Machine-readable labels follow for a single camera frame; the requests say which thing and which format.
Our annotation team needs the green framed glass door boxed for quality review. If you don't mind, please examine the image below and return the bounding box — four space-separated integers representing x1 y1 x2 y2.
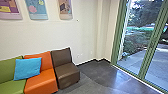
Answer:
110 0 168 93

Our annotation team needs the brown sofa seat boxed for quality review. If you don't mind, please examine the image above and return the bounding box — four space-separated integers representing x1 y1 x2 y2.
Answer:
50 47 81 90

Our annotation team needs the white outdoor pillar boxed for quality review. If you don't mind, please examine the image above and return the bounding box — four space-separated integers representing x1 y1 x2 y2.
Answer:
117 0 133 63

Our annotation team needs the orange sofa seat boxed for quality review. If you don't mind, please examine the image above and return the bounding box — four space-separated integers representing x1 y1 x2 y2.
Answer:
23 50 60 94

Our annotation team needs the light blue cushion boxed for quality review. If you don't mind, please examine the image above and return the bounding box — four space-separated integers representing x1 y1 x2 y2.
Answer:
13 57 43 82

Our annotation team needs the green sofa seat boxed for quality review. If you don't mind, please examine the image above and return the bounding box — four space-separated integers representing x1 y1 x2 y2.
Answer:
0 55 27 94

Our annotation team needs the beige wall art panel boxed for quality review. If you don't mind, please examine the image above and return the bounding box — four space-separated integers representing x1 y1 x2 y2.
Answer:
57 0 74 20

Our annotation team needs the pink purple wall art panel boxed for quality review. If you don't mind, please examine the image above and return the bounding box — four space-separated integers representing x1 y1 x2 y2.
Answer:
0 0 23 20

